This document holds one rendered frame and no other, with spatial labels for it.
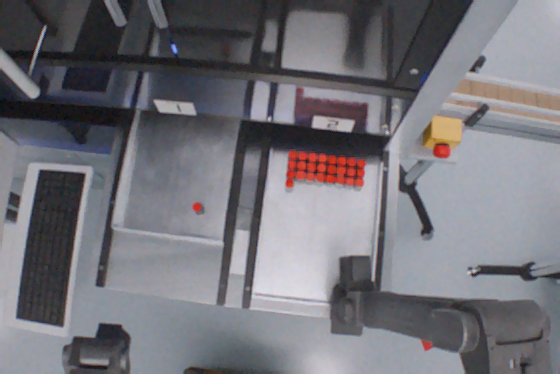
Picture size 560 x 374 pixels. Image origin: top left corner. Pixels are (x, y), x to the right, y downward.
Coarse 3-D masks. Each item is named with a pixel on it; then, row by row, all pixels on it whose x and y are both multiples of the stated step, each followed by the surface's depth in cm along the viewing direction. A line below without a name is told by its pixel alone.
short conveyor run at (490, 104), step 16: (480, 64) 114; (464, 80) 117; (480, 80) 115; (496, 80) 113; (512, 80) 118; (464, 96) 112; (480, 96) 116; (496, 96) 117; (512, 96) 117; (528, 96) 117; (544, 96) 117; (464, 112) 115; (480, 112) 110; (496, 112) 115; (512, 112) 116; (528, 112) 116; (544, 112) 112; (464, 128) 123; (480, 128) 121; (496, 128) 120; (512, 128) 118; (528, 128) 117; (544, 128) 115
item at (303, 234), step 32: (320, 192) 114; (352, 192) 114; (288, 224) 112; (320, 224) 112; (352, 224) 112; (288, 256) 110; (320, 256) 110; (256, 288) 108; (288, 288) 108; (320, 288) 108
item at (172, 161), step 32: (160, 128) 117; (192, 128) 117; (224, 128) 118; (128, 160) 114; (160, 160) 115; (192, 160) 115; (224, 160) 115; (128, 192) 113; (160, 192) 113; (192, 192) 113; (224, 192) 113; (128, 224) 111; (160, 224) 111; (192, 224) 111; (224, 224) 109
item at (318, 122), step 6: (318, 120) 102; (324, 120) 102; (336, 120) 101; (342, 120) 101; (348, 120) 101; (312, 126) 106; (318, 126) 106; (324, 126) 105; (330, 126) 105; (336, 126) 105; (342, 126) 104; (348, 126) 104
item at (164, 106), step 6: (156, 102) 102; (162, 102) 102; (168, 102) 101; (174, 102) 101; (180, 102) 101; (162, 108) 105; (168, 108) 104; (174, 108) 104; (180, 108) 104; (186, 108) 104; (192, 108) 103; (192, 114) 106
